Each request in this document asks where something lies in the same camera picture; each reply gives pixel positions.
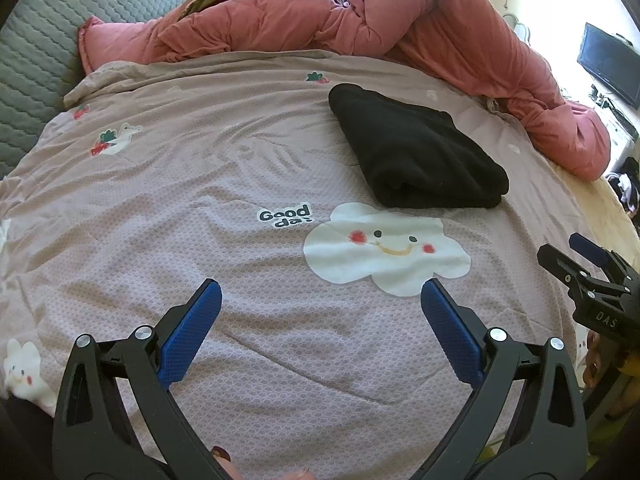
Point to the person's left hand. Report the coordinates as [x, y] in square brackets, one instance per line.
[235, 465]

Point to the white round wall fixture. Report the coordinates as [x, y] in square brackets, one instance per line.
[517, 27]

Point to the black monitor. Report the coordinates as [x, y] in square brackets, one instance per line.
[607, 60]

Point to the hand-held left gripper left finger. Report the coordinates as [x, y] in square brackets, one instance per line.
[192, 325]

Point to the person's right hand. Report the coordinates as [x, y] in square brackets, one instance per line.
[594, 360]

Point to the black sweater with orange cuffs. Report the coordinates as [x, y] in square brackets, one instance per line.
[415, 150]

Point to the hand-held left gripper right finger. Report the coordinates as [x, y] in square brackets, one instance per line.
[450, 320]

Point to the grey quilted headboard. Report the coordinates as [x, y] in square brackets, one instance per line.
[50, 35]

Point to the cream bed sheet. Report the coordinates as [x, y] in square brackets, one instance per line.
[600, 210]

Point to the rose pink duvet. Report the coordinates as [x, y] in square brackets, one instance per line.
[400, 15]

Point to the pink printed blanket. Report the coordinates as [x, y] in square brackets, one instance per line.
[250, 160]

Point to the pile of dark clothes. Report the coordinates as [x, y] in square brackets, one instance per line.
[625, 185]

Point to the yellow-green cloth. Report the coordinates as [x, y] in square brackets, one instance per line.
[494, 444]

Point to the white cabinet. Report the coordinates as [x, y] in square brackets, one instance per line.
[622, 132]

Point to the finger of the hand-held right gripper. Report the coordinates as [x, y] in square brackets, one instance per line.
[600, 255]
[562, 267]

